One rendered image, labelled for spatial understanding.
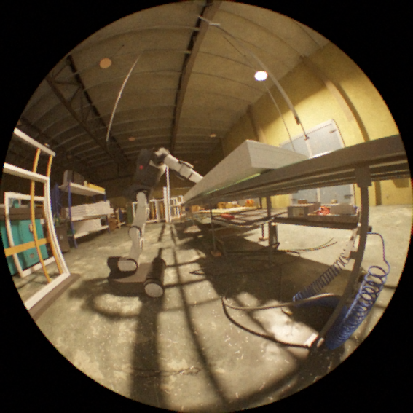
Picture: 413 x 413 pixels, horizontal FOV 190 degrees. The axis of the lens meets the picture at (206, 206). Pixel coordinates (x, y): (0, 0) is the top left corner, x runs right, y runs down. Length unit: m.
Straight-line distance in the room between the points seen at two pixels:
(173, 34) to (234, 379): 8.52
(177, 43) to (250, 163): 7.75
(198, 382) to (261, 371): 0.29
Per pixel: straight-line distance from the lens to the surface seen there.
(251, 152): 0.31
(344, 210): 0.96
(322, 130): 7.44
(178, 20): 7.63
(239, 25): 8.02
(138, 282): 1.28
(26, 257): 3.61
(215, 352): 0.86
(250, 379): 0.81
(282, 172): 0.29
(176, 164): 0.96
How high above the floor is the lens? 0.79
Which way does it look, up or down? 1 degrees down
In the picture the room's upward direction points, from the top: 7 degrees counter-clockwise
